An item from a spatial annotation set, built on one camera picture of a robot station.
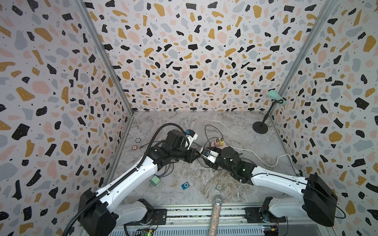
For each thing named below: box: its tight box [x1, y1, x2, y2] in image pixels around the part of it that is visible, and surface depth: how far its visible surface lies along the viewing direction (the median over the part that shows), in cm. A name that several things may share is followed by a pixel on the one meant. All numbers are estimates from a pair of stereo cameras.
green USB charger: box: [149, 175, 161, 187], surface depth 85 cm
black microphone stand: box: [252, 98, 284, 135], surface depth 114 cm
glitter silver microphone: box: [208, 197, 224, 236], surface depth 73 cm
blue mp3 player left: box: [181, 181, 190, 191], surface depth 85 cm
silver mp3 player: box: [214, 184, 222, 194], surface depth 85 cm
